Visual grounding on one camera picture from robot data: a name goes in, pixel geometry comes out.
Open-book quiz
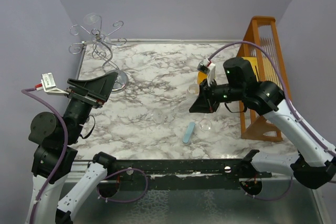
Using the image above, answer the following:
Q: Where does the wooden dish rack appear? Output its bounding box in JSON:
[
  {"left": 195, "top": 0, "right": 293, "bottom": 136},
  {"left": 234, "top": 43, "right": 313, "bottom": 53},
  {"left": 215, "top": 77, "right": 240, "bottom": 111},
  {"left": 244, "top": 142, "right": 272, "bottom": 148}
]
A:
[{"left": 237, "top": 16, "right": 291, "bottom": 143}]

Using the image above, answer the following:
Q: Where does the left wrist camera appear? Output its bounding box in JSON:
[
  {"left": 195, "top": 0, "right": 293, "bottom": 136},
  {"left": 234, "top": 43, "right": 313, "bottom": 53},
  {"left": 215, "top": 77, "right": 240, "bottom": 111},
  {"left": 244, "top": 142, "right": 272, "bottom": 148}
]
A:
[{"left": 35, "top": 72, "right": 69, "bottom": 96}]

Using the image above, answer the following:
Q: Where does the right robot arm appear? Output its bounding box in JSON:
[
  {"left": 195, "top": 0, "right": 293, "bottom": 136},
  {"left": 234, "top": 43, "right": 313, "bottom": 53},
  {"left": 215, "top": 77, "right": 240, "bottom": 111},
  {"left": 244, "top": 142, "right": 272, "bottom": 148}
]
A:
[{"left": 189, "top": 58, "right": 335, "bottom": 189}]

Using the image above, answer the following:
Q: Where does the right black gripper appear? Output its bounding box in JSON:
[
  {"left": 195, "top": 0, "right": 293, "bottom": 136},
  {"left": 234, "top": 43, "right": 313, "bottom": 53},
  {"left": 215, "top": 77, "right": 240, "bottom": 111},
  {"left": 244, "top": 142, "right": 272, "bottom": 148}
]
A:
[{"left": 190, "top": 77, "right": 245, "bottom": 113}]

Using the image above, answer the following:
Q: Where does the clear wine glass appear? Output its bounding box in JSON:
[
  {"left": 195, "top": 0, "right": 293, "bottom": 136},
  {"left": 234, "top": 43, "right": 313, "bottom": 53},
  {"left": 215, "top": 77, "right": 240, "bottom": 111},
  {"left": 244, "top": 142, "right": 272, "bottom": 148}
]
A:
[
  {"left": 186, "top": 83, "right": 200, "bottom": 99},
  {"left": 83, "top": 13, "right": 102, "bottom": 25},
  {"left": 198, "top": 119, "right": 212, "bottom": 131},
  {"left": 151, "top": 108, "right": 174, "bottom": 124}
]

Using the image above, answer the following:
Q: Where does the yellow card in rack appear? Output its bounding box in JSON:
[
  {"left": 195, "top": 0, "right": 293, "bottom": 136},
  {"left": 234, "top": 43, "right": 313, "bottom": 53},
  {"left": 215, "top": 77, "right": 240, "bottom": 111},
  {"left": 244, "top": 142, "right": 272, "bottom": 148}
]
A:
[{"left": 243, "top": 57, "right": 258, "bottom": 74}]

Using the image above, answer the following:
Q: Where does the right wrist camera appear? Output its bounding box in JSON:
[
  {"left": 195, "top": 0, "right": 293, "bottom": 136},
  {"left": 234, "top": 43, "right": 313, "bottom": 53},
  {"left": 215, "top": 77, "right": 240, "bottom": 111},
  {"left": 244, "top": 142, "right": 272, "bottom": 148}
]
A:
[{"left": 197, "top": 58, "right": 216, "bottom": 86}]

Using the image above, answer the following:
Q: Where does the light blue eraser bar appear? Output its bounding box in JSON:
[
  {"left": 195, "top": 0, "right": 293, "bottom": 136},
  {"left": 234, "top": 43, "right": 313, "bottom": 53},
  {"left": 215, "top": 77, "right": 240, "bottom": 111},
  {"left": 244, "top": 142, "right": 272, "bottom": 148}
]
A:
[{"left": 182, "top": 122, "right": 195, "bottom": 144}]

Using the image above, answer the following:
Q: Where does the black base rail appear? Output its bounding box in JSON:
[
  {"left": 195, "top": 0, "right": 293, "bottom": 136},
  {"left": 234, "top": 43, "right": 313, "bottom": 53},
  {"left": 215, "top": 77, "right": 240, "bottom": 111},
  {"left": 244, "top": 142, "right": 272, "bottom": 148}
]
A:
[{"left": 103, "top": 159, "right": 271, "bottom": 191}]

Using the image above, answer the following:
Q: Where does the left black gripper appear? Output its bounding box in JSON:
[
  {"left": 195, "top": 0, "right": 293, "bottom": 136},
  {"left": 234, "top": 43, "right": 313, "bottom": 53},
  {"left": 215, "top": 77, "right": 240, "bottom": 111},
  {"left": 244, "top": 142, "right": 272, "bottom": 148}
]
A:
[{"left": 65, "top": 70, "right": 119, "bottom": 143}]

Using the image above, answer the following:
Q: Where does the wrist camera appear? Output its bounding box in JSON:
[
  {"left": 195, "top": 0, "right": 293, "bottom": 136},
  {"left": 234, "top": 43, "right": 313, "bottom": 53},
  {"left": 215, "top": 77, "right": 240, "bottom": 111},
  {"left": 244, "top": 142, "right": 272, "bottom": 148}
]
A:
[
  {"left": 197, "top": 58, "right": 216, "bottom": 86},
  {"left": 35, "top": 72, "right": 69, "bottom": 96}
]

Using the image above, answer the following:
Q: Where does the chrome wine glass rack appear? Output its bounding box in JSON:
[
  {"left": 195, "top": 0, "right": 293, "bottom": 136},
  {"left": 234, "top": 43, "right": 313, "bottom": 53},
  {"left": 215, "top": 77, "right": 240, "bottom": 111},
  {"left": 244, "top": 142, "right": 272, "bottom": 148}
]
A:
[{"left": 69, "top": 20, "right": 129, "bottom": 94}]

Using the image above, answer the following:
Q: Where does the yellow plastic wine glass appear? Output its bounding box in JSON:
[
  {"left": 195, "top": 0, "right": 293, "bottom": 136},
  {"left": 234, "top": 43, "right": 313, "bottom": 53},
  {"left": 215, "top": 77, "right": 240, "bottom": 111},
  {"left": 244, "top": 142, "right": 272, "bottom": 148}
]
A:
[{"left": 197, "top": 71, "right": 207, "bottom": 84}]

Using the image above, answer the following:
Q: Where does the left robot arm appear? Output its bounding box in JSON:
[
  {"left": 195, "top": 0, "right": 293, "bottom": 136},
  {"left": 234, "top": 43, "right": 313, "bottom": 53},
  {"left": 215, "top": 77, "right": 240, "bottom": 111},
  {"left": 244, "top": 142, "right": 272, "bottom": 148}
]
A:
[{"left": 22, "top": 72, "right": 118, "bottom": 223}]

